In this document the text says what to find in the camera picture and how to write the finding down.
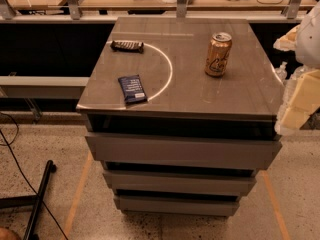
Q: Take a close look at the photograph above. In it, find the blueberry rxbar blue wrapper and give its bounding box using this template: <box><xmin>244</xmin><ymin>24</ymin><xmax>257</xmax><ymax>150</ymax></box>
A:
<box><xmin>118</xmin><ymin>75</ymin><xmax>147</xmax><ymax>105</ymax></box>

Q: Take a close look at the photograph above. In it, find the orange soda can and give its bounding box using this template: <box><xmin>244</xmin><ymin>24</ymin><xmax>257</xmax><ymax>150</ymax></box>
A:
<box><xmin>205</xmin><ymin>32</ymin><xmax>232</xmax><ymax>77</ymax></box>

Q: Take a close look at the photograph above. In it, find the clear sanitizer bottle left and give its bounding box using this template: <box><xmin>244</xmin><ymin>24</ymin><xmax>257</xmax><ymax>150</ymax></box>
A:
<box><xmin>275</xmin><ymin>61</ymin><xmax>287</xmax><ymax>82</ymax></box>

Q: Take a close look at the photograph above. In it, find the grey drawer cabinet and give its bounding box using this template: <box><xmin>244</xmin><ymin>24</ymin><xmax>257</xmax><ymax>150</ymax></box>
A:
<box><xmin>77</xmin><ymin>17</ymin><xmax>283</xmax><ymax>216</ymax></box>

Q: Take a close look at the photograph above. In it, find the black stand base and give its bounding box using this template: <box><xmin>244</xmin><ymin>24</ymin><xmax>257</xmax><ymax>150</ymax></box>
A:
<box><xmin>0</xmin><ymin>160</ymin><xmax>56</xmax><ymax>240</ymax></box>

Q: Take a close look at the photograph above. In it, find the black floor cable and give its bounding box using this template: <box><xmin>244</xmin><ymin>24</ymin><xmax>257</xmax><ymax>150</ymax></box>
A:
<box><xmin>0</xmin><ymin>112</ymin><xmax>69</xmax><ymax>240</ymax></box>

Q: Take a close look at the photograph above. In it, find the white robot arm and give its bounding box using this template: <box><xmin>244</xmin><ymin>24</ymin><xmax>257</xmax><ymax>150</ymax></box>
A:
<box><xmin>273</xmin><ymin>2</ymin><xmax>320</xmax><ymax>136</ymax></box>

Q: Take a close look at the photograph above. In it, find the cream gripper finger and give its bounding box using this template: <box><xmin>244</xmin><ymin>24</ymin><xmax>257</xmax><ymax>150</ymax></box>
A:
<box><xmin>275</xmin><ymin>69</ymin><xmax>320</xmax><ymax>135</ymax></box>
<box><xmin>273</xmin><ymin>26</ymin><xmax>299</xmax><ymax>51</ymax></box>

